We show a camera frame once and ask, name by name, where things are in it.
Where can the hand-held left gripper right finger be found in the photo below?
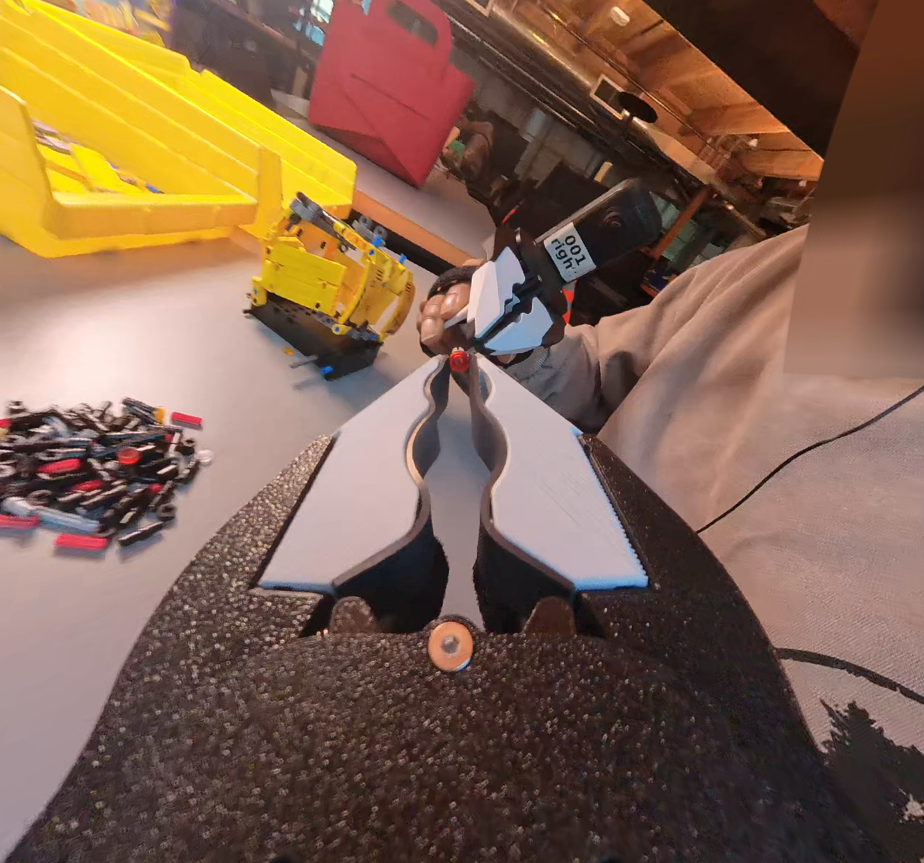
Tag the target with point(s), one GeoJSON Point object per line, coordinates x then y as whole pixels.
{"type": "Point", "coordinates": [563, 516]}

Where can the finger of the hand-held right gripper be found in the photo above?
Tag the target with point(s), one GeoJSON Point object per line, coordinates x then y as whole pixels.
{"type": "Point", "coordinates": [523, 333]}
{"type": "Point", "coordinates": [494, 293]}

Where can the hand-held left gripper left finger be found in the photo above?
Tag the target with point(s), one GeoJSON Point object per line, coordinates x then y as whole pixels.
{"type": "Point", "coordinates": [339, 516]}

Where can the grey red-tipped pin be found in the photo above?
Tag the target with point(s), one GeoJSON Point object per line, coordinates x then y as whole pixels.
{"type": "Point", "coordinates": [458, 361]}

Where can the yellow toy robot model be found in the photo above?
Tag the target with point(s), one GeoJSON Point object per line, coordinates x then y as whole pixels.
{"type": "Point", "coordinates": [303, 278]}

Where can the pile of small connector pins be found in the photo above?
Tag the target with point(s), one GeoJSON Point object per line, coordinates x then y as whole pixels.
{"type": "Point", "coordinates": [86, 473]}

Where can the orange traffic cone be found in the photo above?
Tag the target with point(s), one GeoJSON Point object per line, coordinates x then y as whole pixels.
{"type": "Point", "coordinates": [570, 300]}

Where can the long red axle pin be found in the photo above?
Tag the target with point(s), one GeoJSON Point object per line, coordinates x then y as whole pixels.
{"type": "Point", "coordinates": [79, 542]}
{"type": "Point", "coordinates": [186, 419]}

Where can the red round stud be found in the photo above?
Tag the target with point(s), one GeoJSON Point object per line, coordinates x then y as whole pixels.
{"type": "Point", "coordinates": [128, 454]}

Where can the red tote bag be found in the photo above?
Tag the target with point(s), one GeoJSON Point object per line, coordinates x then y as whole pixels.
{"type": "Point", "coordinates": [390, 84]}

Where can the person's beige sweatshirt torso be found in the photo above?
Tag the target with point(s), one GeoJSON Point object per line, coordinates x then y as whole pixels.
{"type": "Point", "coordinates": [830, 553]}

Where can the heap of grey blue pieces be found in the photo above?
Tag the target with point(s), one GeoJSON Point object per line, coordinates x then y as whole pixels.
{"type": "Point", "coordinates": [94, 156]}

